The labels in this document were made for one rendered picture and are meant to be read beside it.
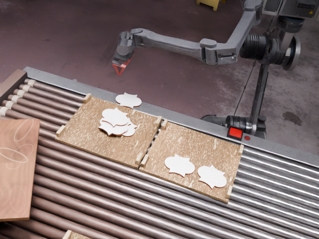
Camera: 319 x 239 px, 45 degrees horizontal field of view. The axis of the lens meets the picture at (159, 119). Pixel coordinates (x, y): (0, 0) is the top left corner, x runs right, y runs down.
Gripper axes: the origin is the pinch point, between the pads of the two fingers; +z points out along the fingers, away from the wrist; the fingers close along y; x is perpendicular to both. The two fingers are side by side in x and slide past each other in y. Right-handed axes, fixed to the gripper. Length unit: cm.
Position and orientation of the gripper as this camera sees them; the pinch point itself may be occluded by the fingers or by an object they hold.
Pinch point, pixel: (122, 68)
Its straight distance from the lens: 194.1
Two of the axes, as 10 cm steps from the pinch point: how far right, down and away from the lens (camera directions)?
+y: 2.9, -6.2, 7.3
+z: -1.4, 7.2, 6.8
